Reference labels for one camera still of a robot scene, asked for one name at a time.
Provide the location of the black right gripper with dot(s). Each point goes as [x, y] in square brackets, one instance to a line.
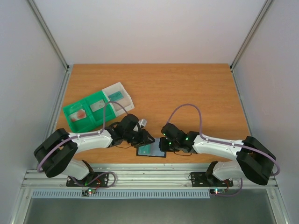
[164, 143]

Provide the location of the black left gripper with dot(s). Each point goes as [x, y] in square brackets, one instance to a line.
[144, 139]

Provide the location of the black card holder wallet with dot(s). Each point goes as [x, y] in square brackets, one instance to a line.
[155, 150]

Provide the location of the teal VIP card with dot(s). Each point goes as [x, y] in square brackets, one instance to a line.
[144, 150]

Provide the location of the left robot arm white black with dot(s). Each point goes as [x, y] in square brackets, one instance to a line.
[55, 155]

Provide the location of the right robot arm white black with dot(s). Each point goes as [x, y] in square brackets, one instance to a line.
[248, 158]

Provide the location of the teal card in white bin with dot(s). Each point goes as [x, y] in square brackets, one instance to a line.
[116, 96]

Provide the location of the grey card in green bin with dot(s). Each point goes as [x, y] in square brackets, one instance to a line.
[97, 105]

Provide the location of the red white card in bin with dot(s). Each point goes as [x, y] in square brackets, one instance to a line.
[78, 115]

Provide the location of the white translucent plastic bin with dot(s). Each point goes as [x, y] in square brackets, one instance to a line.
[126, 102]

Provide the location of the right small circuit board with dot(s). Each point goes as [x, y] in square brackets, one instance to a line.
[217, 191]

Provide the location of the small circuit board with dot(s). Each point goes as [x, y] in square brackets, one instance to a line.
[88, 192]
[217, 191]

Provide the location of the green plastic sorting bin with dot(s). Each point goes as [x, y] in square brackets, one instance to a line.
[93, 119]

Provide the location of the left small circuit board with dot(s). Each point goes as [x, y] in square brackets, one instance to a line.
[88, 192]

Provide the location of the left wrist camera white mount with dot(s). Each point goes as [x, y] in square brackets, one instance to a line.
[141, 124]

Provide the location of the aluminium rail front frame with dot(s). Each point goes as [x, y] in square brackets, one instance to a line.
[129, 176]

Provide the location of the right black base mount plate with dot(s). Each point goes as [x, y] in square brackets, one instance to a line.
[199, 179]

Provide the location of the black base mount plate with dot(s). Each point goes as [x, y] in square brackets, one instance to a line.
[96, 179]
[199, 179]

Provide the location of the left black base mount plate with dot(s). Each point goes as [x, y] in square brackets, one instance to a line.
[96, 179]

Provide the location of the left aluminium frame post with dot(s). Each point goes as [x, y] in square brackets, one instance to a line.
[32, 4]

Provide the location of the aluminium frame post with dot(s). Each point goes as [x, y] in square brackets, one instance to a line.
[32, 4]
[257, 22]

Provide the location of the grey slotted cable duct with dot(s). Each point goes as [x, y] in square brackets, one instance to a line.
[124, 194]

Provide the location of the right aluminium frame post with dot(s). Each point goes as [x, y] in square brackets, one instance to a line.
[257, 22]

